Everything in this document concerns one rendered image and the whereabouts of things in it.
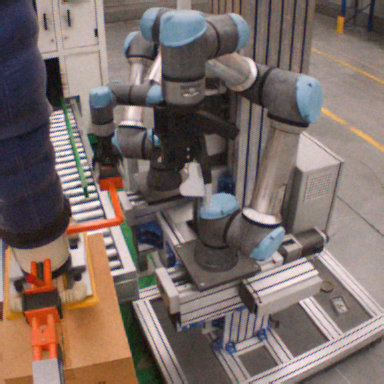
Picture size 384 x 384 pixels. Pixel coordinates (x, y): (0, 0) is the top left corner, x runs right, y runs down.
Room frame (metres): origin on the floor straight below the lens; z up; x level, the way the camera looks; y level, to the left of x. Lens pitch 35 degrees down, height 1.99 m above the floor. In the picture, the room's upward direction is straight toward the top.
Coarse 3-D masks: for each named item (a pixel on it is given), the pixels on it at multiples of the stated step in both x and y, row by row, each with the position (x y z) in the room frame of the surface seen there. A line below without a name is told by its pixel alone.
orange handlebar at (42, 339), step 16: (112, 192) 1.14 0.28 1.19; (80, 224) 0.97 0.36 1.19; (96, 224) 0.97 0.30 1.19; (112, 224) 0.99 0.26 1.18; (32, 272) 0.76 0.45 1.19; (48, 272) 0.76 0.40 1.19; (32, 320) 0.59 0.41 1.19; (48, 320) 0.59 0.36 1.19; (32, 336) 0.54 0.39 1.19; (48, 336) 0.54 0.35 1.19
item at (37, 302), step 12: (36, 288) 0.68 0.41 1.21; (48, 288) 0.69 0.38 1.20; (24, 300) 0.64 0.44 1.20; (36, 300) 0.65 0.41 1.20; (48, 300) 0.65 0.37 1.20; (60, 300) 0.68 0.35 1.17; (24, 312) 0.60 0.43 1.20; (36, 312) 0.60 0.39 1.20; (48, 312) 0.61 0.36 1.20; (60, 312) 0.64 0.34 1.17
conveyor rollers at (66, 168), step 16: (64, 128) 3.00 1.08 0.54; (64, 144) 2.74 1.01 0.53; (80, 144) 2.70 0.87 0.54; (64, 160) 2.48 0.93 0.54; (80, 160) 2.45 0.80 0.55; (64, 176) 2.30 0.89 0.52; (64, 192) 2.06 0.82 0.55; (80, 192) 2.08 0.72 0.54; (80, 208) 1.91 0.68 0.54; (96, 208) 1.94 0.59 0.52; (112, 256) 1.52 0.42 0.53
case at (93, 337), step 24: (96, 240) 1.17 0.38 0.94; (96, 264) 1.04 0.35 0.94; (72, 312) 0.81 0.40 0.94; (96, 312) 0.82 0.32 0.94; (120, 312) 0.82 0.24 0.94; (24, 336) 0.70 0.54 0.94; (72, 336) 0.72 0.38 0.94; (96, 336) 0.72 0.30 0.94; (120, 336) 0.73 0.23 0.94; (24, 360) 0.61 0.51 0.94; (72, 360) 0.63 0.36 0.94; (96, 360) 0.64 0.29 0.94; (120, 360) 0.65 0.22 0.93
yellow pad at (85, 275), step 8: (80, 232) 1.07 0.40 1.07; (72, 240) 1.02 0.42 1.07; (80, 240) 1.03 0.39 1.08; (88, 240) 1.03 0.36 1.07; (72, 248) 0.97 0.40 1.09; (80, 248) 0.99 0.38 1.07; (88, 248) 0.99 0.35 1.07; (88, 256) 0.95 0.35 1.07; (88, 264) 0.92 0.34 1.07; (72, 272) 0.87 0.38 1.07; (80, 272) 0.85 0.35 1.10; (88, 272) 0.88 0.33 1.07; (64, 280) 0.84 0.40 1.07; (72, 280) 0.84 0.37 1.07; (80, 280) 0.84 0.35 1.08; (88, 280) 0.84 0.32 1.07; (64, 288) 0.81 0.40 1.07; (72, 288) 0.81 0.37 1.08; (88, 288) 0.81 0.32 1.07; (96, 288) 0.82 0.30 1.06; (88, 296) 0.78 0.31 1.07; (96, 296) 0.78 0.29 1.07; (72, 304) 0.75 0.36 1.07; (80, 304) 0.75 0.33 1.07; (88, 304) 0.76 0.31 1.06; (96, 304) 0.77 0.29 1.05
